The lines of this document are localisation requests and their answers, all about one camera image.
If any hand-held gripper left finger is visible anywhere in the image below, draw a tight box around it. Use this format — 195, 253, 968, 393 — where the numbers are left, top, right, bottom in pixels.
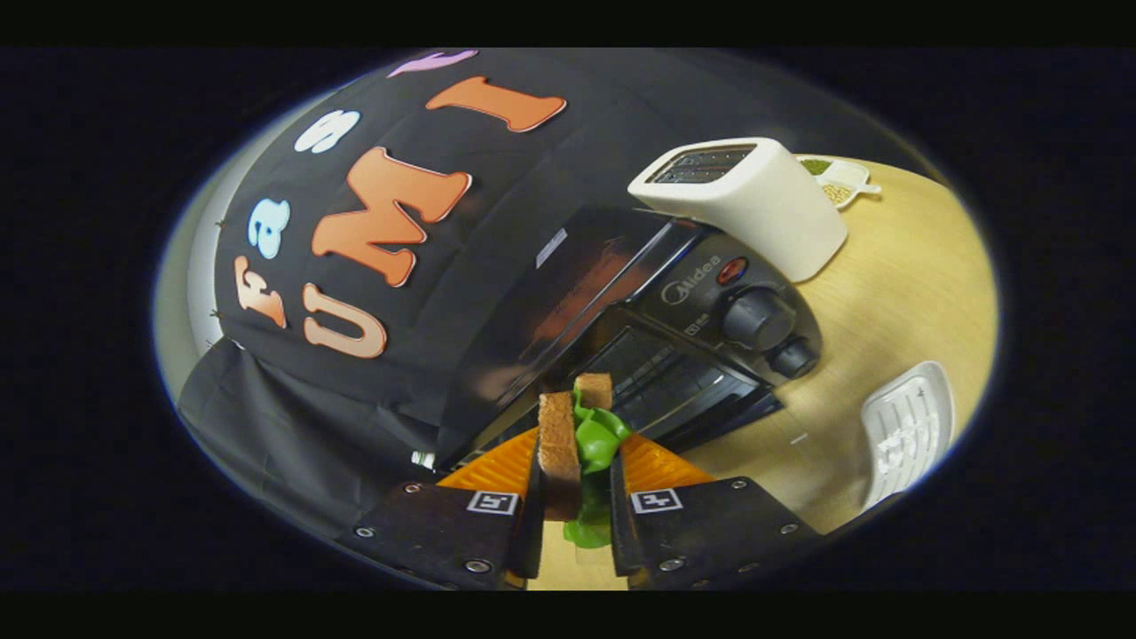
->
337, 426, 544, 591

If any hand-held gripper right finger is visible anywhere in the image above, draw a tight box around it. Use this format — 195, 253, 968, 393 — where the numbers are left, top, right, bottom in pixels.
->
608, 432, 822, 591

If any toast and lettuce sandwich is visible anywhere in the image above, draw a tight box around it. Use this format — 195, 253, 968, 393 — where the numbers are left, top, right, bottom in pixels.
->
537, 373, 633, 549

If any black toaster oven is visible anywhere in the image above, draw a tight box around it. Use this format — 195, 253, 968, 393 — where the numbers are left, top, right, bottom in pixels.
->
435, 206, 824, 471

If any white pop-up toaster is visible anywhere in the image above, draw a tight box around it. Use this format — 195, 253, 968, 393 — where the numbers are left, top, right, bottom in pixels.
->
627, 138, 848, 283

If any white ribbed plastic tray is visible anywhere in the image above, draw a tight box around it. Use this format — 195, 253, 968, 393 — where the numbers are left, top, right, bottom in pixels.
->
859, 360, 956, 514

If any small white dish of beans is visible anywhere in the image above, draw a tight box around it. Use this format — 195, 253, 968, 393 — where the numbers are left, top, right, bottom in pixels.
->
796, 155, 882, 210

